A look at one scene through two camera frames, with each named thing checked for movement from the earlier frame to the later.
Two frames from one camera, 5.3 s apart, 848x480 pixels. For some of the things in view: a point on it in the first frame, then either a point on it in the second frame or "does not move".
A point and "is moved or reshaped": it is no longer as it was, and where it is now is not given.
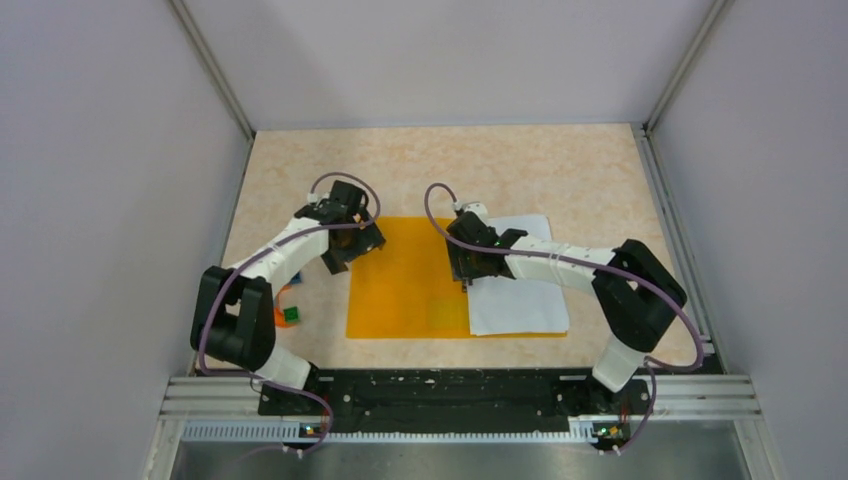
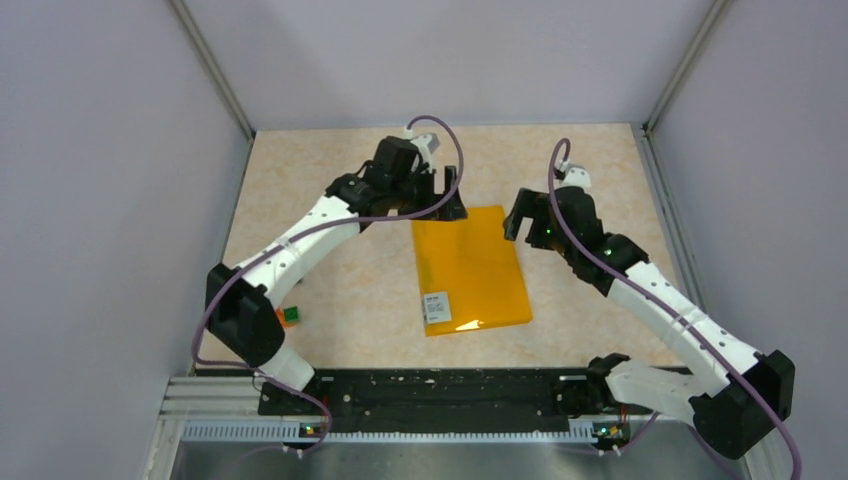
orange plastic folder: (406, 288) is moved or reshaped
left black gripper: (369, 238) → (427, 176)
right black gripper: (461, 267) → (530, 203)
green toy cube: (292, 314) does not move
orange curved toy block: (278, 313) does not move
